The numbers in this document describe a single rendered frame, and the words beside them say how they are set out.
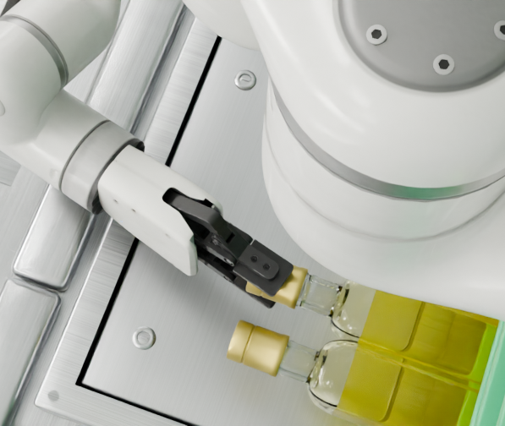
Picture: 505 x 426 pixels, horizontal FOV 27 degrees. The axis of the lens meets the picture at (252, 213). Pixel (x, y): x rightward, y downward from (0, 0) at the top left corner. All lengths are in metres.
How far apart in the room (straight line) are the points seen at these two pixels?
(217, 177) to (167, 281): 0.12
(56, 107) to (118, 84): 0.19
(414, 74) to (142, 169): 0.57
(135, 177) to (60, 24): 0.14
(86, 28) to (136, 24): 0.24
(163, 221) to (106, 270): 0.18
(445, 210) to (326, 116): 0.06
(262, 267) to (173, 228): 0.08
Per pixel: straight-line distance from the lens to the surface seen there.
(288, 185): 0.38
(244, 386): 1.00
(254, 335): 0.86
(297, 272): 0.87
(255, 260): 0.86
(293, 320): 1.01
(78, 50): 0.88
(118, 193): 0.86
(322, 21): 0.32
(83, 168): 0.89
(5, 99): 0.84
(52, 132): 0.90
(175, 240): 0.85
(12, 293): 1.03
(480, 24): 0.32
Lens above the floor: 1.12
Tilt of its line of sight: 4 degrees up
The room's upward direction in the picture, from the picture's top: 71 degrees counter-clockwise
